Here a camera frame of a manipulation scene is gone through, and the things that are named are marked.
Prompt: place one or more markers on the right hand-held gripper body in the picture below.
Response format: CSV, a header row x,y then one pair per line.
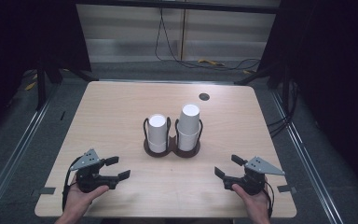
x,y
251,182

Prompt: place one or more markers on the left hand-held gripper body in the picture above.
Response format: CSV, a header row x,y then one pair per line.
x,y
88,180

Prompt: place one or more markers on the short white cup stack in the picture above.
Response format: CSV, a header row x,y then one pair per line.
x,y
157,132

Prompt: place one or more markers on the dark double cup holder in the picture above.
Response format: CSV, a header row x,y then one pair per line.
x,y
171,149

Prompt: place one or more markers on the tall white cup stack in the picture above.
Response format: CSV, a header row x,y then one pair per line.
x,y
189,124

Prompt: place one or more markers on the person's right hand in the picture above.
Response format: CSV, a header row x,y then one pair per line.
x,y
256,205

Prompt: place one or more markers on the person's left hand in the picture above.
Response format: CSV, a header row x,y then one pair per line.
x,y
77,202

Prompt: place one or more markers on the grey tape strip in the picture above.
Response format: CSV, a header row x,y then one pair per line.
x,y
46,190
286,188

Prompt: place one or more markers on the dark round table grommet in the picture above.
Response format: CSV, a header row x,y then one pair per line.
x,y
204,96

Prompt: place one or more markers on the black stand leg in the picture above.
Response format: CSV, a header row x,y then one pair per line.
x,y
254,76

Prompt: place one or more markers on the black metal stand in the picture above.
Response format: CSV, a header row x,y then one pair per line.
x,y
41,87

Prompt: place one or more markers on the black curtain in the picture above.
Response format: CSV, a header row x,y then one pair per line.
x,y
332,62
21,34

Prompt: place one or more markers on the black overhead bar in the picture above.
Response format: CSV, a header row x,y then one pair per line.
x,y
180,5

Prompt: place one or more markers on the metal floor rail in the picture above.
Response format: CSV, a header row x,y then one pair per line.
x,y
15,152
304,155

